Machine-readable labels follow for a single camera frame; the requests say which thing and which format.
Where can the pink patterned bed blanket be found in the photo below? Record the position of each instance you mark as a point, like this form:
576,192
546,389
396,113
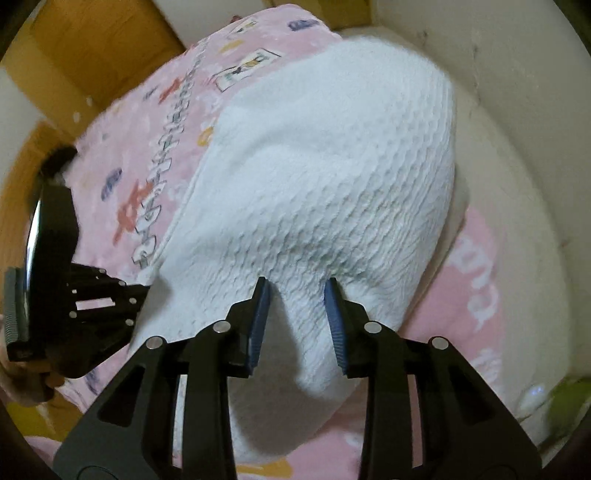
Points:
137,161

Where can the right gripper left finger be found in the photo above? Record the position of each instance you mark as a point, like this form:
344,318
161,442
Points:
165,414

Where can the person left hand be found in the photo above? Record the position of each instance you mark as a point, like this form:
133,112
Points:
29,383

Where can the wooden wardrobe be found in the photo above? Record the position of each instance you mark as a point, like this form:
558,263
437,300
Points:
72,59

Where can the white zip hoodie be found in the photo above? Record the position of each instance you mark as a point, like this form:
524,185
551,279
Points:
339,165

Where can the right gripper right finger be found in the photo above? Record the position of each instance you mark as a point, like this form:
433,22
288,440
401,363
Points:
430,414

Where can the black fur-trimmed coat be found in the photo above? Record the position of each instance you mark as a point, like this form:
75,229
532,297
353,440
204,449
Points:
57,161

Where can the wooden headboard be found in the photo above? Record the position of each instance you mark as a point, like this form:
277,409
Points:
17,188

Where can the beige folded garment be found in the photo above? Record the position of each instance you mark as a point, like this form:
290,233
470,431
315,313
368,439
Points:
455,219

